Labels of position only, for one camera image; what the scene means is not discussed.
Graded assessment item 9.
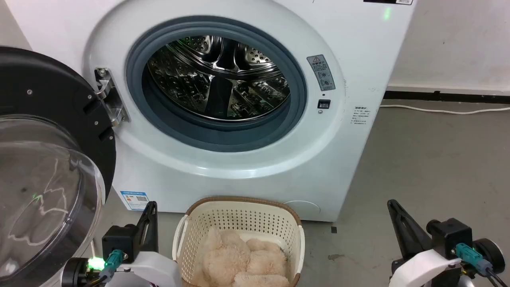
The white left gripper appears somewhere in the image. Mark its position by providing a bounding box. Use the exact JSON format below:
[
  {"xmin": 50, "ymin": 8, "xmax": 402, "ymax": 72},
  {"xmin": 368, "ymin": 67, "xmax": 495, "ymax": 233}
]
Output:
[{"xmin": 106, "ymin": 201, "xmax": 183, "ymax": 287}]

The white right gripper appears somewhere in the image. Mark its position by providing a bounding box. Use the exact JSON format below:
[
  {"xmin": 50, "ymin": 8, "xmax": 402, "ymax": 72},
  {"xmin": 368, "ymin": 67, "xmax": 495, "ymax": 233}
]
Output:
[{"xmin": 387, "ymin": 199, "xmax": 463, "ymax": 287}]

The white front-load washing machine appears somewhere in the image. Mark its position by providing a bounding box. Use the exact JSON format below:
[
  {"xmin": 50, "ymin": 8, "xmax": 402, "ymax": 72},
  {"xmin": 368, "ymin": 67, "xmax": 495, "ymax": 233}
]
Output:
[{"xmin": 4, "ymin": 0, "xmax": 417, "ymax": 222}]

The blue and white label sticker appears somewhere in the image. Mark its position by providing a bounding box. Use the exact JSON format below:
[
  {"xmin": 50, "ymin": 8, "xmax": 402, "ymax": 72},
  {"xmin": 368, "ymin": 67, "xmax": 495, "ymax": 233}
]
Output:
[{"xmin": 120, "ymin": 190, "xmax": 150, "ymax": 211}]

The large cream plush toy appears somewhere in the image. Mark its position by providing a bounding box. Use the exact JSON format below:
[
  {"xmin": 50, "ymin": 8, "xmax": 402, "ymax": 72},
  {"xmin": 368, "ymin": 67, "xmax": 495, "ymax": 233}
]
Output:
[{"xmin": 193, "ymin": 227, "xmax": 252, "ymax": 287}]

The cream perforated laundry basket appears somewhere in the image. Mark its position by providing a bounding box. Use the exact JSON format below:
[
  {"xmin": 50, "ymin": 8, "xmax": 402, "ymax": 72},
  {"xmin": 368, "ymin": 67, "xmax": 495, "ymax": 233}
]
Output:
[{"xmin": 172, "ymin": 196, "xmax": 306, "ymax": 287}]

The round white filter cover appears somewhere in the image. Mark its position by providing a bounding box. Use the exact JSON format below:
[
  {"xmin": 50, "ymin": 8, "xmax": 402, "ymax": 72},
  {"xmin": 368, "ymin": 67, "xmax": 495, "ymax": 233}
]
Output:
[{"xmin": 283, "ymin": 200, "xmax": 322, "ymax": 220}]

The small cream plush toy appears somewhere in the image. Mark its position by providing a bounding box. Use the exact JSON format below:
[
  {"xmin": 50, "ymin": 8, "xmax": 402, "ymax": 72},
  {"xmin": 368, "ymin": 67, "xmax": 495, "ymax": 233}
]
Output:
[{"xmin": 233, "ymin": 238, "xmax": 290, "ymax": 287}]

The small text label sticker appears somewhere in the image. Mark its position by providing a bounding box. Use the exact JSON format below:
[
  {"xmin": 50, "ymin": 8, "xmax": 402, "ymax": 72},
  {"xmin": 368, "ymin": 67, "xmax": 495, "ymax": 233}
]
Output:
[{"xmin": 351, "ymin": 106, "xmax": 371, "ymax": 125}]

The grey rubber door gasket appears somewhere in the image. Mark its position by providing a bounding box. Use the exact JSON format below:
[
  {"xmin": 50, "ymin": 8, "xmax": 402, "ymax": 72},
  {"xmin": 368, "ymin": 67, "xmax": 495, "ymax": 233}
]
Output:
[{"xmin": 126, "ymin": 16, "xmax": 308, "ymax": 153}]

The metal door hinge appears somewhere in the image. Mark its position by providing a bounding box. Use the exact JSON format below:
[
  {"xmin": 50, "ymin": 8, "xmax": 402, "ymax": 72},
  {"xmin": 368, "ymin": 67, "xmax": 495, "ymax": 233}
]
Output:
[{"xmin": 94, "ymin": 68, "xmax": 130, "ymax": 127}]

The black baseboard strip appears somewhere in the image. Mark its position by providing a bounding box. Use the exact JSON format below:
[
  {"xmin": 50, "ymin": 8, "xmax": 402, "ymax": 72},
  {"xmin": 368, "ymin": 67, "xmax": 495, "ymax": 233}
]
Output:
[{"xmin": 383, "ymin": 90, "xmax": 510, "ymax": 105}]

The steel perforated washer drum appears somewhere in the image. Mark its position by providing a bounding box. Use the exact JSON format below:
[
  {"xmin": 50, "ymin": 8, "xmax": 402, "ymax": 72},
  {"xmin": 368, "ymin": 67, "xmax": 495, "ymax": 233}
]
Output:
[{"xmin": 147, "ymin": 35, "xmax": 291, "ymax": 122}]

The black washer door, clear dome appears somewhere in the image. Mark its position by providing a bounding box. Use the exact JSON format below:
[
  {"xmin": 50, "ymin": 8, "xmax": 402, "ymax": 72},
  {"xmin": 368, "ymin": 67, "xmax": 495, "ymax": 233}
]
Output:
[{"xmin": 0, "ymin": 46, "xmax": 117, "ymax": 287}]

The grey warning sticker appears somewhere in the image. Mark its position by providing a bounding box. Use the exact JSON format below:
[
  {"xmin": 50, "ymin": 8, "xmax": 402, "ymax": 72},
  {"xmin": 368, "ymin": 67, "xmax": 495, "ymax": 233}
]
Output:
[{"xmin": 306, "ymin": 54, "xmax": 336, "ymax": 92}]

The black panel label sticker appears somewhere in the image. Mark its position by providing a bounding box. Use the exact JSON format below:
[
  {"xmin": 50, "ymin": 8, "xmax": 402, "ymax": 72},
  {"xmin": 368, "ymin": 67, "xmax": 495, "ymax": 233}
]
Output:
[{"xmin": 363, "ymin": 0, "xmax": 414, "ymax": 6}]

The teal-plug left gripper cable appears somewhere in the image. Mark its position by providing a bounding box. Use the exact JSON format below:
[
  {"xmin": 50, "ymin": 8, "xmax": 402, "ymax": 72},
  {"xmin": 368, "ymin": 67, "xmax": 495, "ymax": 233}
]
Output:
[{"xmin": 82, "ymin": 249, "xmax": 125, "ymax": 287}]

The teal-plug gripper cable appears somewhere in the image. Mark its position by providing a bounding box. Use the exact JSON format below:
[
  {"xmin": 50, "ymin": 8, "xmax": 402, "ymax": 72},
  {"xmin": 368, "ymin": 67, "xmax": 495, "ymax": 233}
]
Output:
[
  {"xmin": 82, "ymin": 249, "xmax": 125, "ymax": 287},
  {"xmin": 455, "ymin": 243, "xmax": 510, "ymax": 287}
]

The teal-plug right gripper cable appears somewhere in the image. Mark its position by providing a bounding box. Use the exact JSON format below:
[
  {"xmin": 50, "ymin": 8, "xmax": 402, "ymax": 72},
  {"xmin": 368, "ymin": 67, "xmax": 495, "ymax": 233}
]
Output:
[{"xmin": 455, "ymin": 243, "xmax": 510, "ymax": 287}]

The white floor cable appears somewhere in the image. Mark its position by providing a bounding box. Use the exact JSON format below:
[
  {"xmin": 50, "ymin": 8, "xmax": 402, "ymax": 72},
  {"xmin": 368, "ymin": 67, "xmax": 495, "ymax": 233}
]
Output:
[{"xmin": 379, "ymin": 104, "xmax": 510, "ymax": 116}]

